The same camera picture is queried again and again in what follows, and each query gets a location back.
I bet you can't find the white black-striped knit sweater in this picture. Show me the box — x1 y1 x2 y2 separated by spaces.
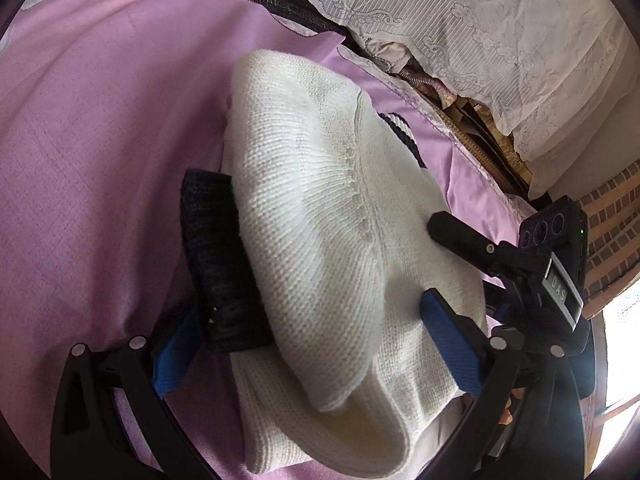
178 49 490 476

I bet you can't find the person's right hand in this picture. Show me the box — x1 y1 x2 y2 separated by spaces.
462 390 520 426

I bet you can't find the brick pattern curtain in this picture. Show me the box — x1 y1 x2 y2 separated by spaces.
579 162 640 318

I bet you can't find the woven bamboo mat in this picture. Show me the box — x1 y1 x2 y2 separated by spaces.
420 93 532 200

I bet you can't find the pink floral pillow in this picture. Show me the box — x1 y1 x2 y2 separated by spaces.
362 39 458 110

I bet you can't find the white lace cover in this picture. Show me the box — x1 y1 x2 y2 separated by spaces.
28 0 639 197

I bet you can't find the black mesh fabric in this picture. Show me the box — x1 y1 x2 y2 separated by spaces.
250 0 364 55

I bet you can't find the purple bed sheet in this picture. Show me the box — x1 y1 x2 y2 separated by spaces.
1 0 532 467

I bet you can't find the window with metal frame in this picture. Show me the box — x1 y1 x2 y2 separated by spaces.
589 284 639 471

